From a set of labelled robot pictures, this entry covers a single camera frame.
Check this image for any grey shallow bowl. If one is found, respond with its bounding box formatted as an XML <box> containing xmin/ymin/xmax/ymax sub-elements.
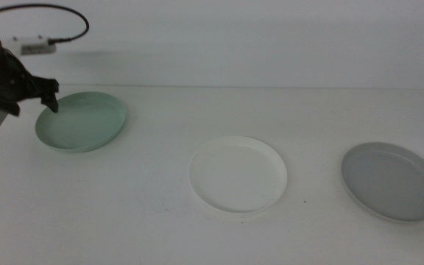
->
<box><xmin>340</xmin><ymin>141</ymin><xmax>424</xmax><ymax>223</ymax></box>

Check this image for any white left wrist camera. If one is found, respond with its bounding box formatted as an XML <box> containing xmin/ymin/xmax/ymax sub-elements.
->
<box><xmin>1</xmin><ymin>35</ymin><xmax>57</xmax><ymax>57</ymax></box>

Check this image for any black left camera cable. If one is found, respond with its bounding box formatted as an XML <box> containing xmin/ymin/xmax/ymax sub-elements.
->
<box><xmin>0</xmin><ymin>3</ymin><xmax>91</xmax><ymax>46</ymax></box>

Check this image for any white shallow bowl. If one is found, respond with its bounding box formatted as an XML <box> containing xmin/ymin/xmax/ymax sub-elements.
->
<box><xmin>188</xmin><ymin>135</ymin><xmax>289</xmax><ymax>214</ymax></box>

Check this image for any pale green shallow bowl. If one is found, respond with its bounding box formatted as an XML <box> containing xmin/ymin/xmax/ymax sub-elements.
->
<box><xmin>35</xmin><ymin>91</ymin><xmax>127</xmax><ymax>154</ymax></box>

